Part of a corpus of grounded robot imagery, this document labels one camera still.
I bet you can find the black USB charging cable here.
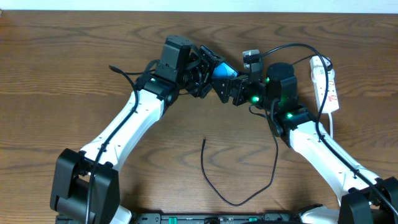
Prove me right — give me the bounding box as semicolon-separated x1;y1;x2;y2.
200;53;334;207

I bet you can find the blue Galaxy smartphone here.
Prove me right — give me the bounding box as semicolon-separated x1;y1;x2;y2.
211;62;239;79

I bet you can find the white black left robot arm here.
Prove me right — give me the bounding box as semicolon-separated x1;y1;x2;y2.
50;45;238;223

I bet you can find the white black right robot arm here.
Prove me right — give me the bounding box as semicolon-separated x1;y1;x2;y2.
210;63;397;223

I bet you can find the white power strip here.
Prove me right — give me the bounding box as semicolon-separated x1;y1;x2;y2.
310;56;339;114

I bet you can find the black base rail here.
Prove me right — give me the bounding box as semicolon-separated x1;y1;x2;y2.
130;213;301;224

